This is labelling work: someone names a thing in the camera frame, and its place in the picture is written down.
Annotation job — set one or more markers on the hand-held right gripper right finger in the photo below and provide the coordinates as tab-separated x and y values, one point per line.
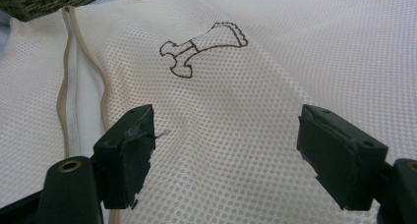
341	158

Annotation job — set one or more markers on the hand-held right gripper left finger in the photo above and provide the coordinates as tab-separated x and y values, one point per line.
121	158

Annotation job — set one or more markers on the white mesh laundry bag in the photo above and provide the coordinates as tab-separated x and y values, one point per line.
229	102

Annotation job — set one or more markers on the green woven basket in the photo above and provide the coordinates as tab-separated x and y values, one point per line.
49	1

